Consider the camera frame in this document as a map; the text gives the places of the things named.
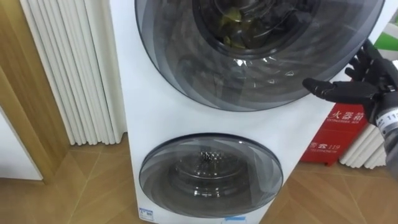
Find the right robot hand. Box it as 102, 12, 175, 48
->
302, 38, 398, 124

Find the wooden door frame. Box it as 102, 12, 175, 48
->
0, 0, 70, 185

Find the white stacked washing machine tower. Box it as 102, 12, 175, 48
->
109, 0, 398, 224

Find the red fire extinguisher box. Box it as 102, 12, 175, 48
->
300, 101, 368, 167

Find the white pleated curtain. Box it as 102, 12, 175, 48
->
19, 0, 127, 146
338, 123, 387, 170

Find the green and yellow laundry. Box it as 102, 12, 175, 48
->
217, 6, 249, 50

